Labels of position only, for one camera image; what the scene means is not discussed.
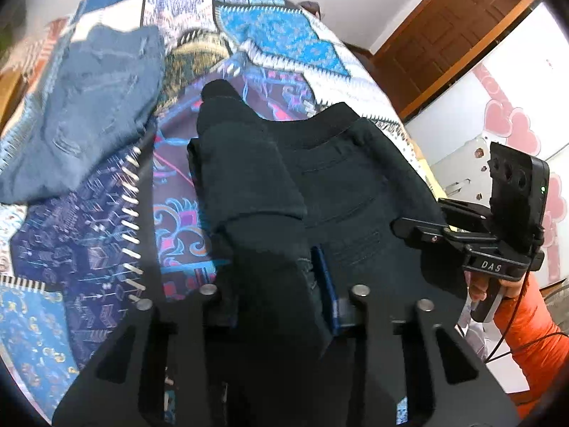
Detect black pants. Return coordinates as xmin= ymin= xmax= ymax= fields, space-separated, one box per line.
xmin=188 ymin=80 xmax=466 ymax=426

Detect orange sleeve forearm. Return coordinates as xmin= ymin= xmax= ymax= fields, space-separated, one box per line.
xmin=494 ymin=276 xmax=568 ymax=418

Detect person's right hand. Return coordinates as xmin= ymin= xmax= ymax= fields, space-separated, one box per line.
xmin=466 ymin=271 xmax=528 ymax=302

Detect blue patchwork bedspread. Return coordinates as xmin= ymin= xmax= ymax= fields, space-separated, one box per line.
xmin=1 ymin=0 xmax=441 ymax=425

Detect wooden wardrobe with white door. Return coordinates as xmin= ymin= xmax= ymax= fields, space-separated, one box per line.
xmin=404 ymin=1 xmax=569 ymax=290

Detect brown wooden door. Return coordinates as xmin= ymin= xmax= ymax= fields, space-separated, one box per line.
xmin=372 ymin=0 xmax=534 ymax=121

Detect folded blue jeans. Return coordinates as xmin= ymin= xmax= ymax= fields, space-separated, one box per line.
xmin=1 ymin=25 xmax=165 ymax=204

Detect grey backpack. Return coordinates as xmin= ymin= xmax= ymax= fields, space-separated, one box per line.
xmin=297 ymin=0 xmax=322 ymax=19

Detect wooden lap desk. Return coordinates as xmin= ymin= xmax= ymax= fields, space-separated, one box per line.
xmin=0 ymin=68 xmax=25 ymax=129

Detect orange striped pillow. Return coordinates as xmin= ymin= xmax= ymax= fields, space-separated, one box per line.
xmin=1 ymin=16 xmax=69 ymax=84

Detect black cable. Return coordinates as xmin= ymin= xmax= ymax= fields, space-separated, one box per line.
xmin=484 ymin=268 xmax=569 ymax=364

